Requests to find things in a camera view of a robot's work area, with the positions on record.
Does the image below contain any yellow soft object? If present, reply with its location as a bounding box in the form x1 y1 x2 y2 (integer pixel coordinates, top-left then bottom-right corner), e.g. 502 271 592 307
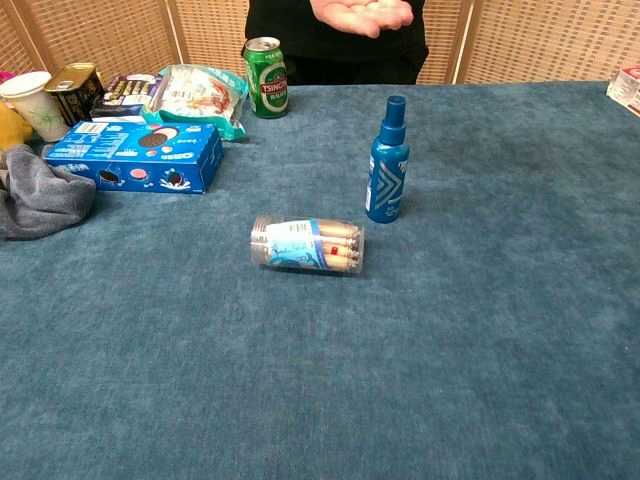
0 99 34 152

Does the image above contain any teal velvet tablecloth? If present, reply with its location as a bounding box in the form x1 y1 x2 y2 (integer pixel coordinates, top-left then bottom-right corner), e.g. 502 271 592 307
0 79 640 480

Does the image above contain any clear teal snack bag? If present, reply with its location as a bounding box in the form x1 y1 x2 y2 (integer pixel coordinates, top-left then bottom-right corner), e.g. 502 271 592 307
142 63 250 142

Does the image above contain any clear jar of biscuit sticks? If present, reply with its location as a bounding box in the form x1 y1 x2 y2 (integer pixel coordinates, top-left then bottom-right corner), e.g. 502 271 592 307
249 214 366 277

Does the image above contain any blue Oreo cookie box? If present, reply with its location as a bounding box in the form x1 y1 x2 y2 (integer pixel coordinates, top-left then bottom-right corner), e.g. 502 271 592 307
42 120 225 195

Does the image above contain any person's open bare hand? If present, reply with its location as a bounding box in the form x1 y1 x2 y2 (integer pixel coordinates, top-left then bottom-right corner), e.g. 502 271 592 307
309 0 416 39

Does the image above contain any person in black clothes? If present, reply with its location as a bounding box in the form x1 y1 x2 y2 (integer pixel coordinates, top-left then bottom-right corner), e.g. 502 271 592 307
243 0 430 86

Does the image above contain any white paper cup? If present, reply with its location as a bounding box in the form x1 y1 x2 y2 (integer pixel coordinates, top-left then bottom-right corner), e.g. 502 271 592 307
0 71 70 143

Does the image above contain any dark purple snack package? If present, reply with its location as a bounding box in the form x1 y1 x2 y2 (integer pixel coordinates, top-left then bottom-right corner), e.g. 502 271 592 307
89 73 164 122

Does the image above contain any white and red box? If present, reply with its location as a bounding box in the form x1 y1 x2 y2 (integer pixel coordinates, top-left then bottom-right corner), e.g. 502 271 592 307
605 66 640 119

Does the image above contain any grey cloth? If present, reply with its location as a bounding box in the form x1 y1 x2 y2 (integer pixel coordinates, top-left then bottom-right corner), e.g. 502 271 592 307
0 143 97 241

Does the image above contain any blue spray bottle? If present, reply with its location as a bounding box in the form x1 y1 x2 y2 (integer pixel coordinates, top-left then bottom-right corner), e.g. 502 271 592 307
366 94 411 225

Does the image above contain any green Tsingtao beer can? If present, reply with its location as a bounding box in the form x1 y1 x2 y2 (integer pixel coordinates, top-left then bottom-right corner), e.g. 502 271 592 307
241 36 290 120

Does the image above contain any gold and black tin can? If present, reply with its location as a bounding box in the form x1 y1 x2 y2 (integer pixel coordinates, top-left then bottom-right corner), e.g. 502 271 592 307
43 62 105 128

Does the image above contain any wicker folding screen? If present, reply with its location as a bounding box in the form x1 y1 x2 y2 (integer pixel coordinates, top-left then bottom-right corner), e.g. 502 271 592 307
0 0 640 87

